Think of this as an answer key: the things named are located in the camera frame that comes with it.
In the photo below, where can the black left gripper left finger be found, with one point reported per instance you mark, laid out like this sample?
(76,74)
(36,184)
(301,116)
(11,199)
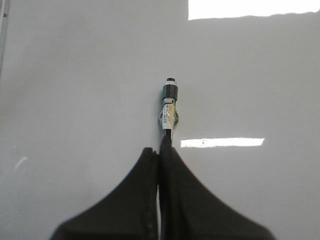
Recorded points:
(129,212)

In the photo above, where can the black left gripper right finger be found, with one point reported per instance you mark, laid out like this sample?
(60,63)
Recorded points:
(189,211)

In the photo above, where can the black whiteboard marker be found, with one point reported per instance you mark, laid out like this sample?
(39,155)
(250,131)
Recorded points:
(168,117)

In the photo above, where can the white whiteboard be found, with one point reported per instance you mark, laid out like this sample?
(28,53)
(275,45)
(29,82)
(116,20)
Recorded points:
(80,96)

